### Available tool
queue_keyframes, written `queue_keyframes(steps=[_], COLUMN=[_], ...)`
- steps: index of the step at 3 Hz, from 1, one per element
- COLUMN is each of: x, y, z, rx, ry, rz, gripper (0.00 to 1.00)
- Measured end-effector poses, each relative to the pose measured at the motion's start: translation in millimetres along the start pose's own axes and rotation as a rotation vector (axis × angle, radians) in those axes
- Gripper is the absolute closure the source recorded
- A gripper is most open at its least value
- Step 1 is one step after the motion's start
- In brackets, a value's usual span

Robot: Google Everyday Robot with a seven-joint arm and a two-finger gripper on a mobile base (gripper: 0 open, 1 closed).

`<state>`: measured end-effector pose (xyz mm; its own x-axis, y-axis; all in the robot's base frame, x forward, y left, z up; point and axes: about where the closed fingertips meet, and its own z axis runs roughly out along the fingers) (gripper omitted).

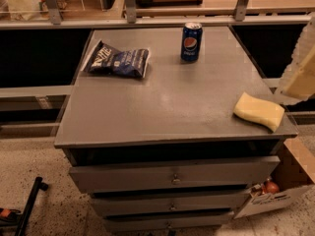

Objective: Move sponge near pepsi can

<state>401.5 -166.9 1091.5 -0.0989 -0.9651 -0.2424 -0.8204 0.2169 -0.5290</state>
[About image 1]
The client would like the grey drawer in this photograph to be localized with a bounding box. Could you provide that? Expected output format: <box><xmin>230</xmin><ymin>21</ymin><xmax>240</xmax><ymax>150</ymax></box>
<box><xmin>69</xmin><ymin>155</ymin><xmax>280</xmax><ymax>193</ymax></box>
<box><xmin>92</xmin><ymin>191</ymin><xmax>248</xmax><ymax>216</ymax></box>
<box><xmin>104</xmin><ymin>211</ymin><xmax>234</xmax><ymax>232</ymax></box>

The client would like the yellow sponge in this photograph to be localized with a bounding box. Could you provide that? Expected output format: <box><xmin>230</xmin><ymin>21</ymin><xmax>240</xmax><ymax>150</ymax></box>
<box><xmin>233</xmin><ymin>92</ymin><xmax>284</xmax><ymax>132</ymax></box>

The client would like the bottom grey drawer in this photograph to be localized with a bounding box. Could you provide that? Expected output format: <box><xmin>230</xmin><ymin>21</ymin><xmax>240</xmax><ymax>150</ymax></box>
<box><xmin>104</xmin><ymin>211</ymin><xmax>234</xmax><ymax>232</ymax></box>

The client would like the cardboard box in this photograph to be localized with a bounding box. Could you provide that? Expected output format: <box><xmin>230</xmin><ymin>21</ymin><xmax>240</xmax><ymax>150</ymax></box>
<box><xmin>235</xmin><ymin>138</ymin><xmax>315</xmax><ymax>218</ymax></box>

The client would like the black stand leg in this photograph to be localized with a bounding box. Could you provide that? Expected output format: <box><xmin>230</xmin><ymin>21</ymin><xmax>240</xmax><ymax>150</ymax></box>
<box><xmin>14</xmin><ymin>177</ymin><xmax>48</xmax><ymax>236</ymax></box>

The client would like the middle grey drawer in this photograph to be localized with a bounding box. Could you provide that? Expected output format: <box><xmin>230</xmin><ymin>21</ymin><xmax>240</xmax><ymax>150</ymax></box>
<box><xmin>92</xmin><ymin>191</ymin><xmax>248</xmax><ymax>216</ymax></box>

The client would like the blue pepsi can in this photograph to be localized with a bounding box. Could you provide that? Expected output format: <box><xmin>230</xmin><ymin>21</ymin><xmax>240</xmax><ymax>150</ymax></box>
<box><xmin>181</xmin><ymin>22</ymin><xmax>203</xmax><ymax>62</ymax></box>

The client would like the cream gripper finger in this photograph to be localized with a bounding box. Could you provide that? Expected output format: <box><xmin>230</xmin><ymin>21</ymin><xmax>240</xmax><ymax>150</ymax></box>
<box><xmin>275</xmin><ymin>16</ymin><xmax>315</xmax><ymax>96</ymax></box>
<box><xmin>283</xmin><ymin>51</ymin><xmax>315</xmax><ymax>99</ymax></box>

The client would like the top grey drawer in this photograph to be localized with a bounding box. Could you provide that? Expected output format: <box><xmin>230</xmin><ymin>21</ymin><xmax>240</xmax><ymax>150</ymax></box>
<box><xmin>69</xmin><ymin>155</ymin><xmax>280</xmax><ymax>193</ymax></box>

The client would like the red onion in box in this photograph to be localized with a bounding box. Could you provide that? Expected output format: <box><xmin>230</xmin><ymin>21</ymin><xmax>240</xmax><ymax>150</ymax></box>
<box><xmin>265</xmin><ymin>180</ymin><xmax>280</xmax><ymax>194</ymax></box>

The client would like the grey drawer cabinet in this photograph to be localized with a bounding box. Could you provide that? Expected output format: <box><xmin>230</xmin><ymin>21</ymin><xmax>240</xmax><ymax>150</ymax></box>
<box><xmin>55</xmin><ymin>27</ymin><xmax>296</xmax><ymax>221</ymax></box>

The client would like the metal railing frame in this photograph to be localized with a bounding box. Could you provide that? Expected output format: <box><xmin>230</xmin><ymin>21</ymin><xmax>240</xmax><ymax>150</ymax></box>
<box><xmin>0</xmin><ymin>0</ymin><xmax>315</xmax><ymax>30</ymax></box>

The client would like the dark blue chip bag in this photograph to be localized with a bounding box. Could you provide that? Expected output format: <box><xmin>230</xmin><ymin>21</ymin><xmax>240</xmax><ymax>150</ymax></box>
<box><xmin>82</xmin><ymin>40</ymin><xmax>150</xmax><ymax>79</ymax></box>

